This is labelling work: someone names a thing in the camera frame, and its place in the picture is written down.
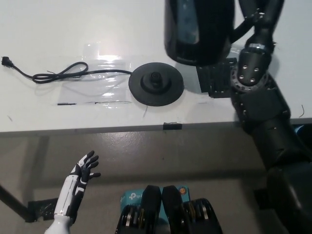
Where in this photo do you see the black power cord with plug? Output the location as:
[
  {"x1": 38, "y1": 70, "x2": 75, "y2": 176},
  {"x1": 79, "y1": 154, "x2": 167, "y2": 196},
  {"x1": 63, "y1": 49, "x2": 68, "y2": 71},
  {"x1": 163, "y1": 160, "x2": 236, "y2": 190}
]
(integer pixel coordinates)
[{"x1": 0, "y1": 56, "x2": 134, "y2": 85}]

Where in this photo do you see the black tape square patch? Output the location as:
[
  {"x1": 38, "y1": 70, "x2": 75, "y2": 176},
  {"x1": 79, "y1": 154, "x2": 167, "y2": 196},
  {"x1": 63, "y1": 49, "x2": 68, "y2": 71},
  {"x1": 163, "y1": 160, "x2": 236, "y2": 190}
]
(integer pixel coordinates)
[{"x1": 196, "y1": 57, "x2": 238, "y2": 99}]

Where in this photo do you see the black electric kettle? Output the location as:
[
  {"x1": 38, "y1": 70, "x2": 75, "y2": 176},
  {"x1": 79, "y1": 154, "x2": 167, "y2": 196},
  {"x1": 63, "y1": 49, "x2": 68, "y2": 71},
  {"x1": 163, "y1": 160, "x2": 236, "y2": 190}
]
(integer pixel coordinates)
[{"x1": 162, "y1": 0, "x2": 257, "y2": 66}]

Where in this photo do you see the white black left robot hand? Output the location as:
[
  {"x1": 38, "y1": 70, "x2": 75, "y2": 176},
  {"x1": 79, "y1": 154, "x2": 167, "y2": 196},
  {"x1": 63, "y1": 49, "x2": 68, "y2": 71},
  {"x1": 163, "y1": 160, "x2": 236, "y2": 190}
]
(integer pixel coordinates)
[{"x1": 53, "y1": 150, "x2": 101, "y2": 218}]

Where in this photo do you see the clear plastic tape sheet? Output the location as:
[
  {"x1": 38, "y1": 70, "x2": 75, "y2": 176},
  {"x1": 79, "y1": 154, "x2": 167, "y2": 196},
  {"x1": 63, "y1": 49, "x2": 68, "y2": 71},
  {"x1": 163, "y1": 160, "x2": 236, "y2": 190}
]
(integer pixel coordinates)
[{"x1": 58, "y1": 42, "x2": 134, "y2": 106}]

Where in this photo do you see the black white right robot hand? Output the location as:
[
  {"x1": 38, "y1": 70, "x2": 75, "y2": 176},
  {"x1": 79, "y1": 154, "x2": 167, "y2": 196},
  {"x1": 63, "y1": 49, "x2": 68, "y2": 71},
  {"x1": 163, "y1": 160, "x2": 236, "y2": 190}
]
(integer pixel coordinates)
[{"x1": 237, "y1": 0, "x2": 286, "y2": 51}]

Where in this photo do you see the small black tape piece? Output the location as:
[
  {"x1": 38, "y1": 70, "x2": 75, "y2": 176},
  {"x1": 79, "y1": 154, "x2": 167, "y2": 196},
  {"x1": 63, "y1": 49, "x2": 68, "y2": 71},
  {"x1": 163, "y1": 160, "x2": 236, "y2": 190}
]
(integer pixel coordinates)
[{"x1": 162, "y1": 122, "x2": 183, "y2": 131}]

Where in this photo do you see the round black kettle base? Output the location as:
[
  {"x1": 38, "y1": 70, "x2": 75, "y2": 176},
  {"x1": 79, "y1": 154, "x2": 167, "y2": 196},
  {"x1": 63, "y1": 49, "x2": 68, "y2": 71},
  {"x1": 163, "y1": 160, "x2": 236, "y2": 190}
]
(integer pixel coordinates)
[{"x1": 128, "y1": 61, "x2": 185, "y2": 107}]

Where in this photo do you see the black slanted table leg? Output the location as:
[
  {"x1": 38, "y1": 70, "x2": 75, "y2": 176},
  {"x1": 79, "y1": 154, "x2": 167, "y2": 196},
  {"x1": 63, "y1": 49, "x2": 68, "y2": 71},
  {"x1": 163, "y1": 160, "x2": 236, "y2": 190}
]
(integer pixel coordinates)
[{"x1": 0, "y1": 182, "x2": 30, "y2": 223}]

